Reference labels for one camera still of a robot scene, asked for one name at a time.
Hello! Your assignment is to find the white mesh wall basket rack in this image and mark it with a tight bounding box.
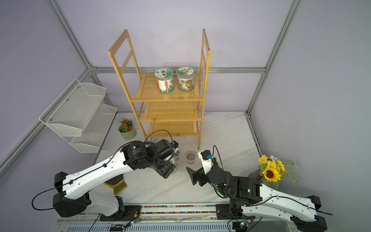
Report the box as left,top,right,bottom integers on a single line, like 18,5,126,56
39,79,117,153

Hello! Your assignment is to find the small clear seed cup right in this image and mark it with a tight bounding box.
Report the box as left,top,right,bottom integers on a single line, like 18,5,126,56
185,151,196,164

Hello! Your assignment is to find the green pot with red flowers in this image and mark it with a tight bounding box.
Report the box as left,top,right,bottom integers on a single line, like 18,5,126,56
118,118,137,140

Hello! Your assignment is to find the small clear seed cup middle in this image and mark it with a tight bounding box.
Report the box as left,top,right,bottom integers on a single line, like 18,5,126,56
173,150,180,161

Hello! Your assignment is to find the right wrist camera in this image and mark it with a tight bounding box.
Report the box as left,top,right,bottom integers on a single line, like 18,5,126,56
198,150,213,174

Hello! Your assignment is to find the seed jar with red base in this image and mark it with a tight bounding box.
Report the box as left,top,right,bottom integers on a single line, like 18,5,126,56
155,68,174,94

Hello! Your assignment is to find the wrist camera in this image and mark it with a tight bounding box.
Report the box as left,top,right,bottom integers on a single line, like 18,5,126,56
198,150,213,174
171,141,179,153

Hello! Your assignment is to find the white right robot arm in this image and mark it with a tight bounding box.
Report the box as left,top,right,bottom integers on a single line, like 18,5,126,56
186,167,328,232

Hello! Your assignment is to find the bamboo three-tier shelf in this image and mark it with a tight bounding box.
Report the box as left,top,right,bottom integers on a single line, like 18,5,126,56
108,30,211,141

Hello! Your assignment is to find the sunflower bouquet in vase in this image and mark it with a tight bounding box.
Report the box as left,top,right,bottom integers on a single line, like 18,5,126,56
248,155,299,190

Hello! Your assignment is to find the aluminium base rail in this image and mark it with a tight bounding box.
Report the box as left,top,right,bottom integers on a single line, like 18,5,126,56
53,203,297,232

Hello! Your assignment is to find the black and yellow glove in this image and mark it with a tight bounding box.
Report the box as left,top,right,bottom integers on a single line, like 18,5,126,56
104,174,128,196

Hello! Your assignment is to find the seed jar with floral lid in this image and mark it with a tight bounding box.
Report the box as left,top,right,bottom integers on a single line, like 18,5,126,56
170,158,178,175

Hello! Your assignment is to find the green-lid sunflower seed jar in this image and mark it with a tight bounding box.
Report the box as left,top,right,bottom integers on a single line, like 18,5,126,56
176,67,195,91

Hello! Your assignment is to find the small clear seed cup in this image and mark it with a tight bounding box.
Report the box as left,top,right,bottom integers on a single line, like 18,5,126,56
185,151,196,164
173,150,180,161

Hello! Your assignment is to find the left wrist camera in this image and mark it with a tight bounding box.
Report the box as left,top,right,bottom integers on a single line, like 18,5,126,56
171,141,179,153

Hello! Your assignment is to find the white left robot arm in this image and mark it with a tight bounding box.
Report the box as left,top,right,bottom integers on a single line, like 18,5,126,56
52,139,179,221

